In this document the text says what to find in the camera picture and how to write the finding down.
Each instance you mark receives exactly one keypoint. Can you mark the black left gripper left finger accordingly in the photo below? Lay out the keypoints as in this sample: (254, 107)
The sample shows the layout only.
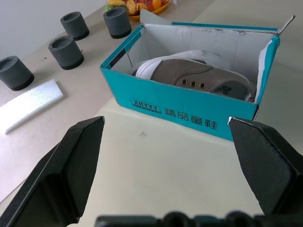
(52, 179)

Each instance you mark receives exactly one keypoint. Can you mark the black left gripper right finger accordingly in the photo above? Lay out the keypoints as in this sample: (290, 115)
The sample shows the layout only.
(270, 165)

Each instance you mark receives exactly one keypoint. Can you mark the blue white box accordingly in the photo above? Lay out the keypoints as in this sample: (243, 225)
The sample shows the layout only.
(184, 104)

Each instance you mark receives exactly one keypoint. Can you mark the brown canvas child shoe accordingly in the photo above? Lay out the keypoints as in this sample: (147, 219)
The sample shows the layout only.
(189, 71)

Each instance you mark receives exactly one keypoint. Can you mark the white foam pad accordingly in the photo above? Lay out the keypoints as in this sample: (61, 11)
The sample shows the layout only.
(35, 99)

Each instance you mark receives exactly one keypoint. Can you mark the dark grey round cylinder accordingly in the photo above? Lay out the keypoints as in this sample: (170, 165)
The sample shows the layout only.
(14, 73)
(74, 24)
(65, 53)
(117, 22)

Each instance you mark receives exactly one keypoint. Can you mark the bagged colourful toy fruit plate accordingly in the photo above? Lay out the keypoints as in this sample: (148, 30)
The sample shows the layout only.
(142, 6)

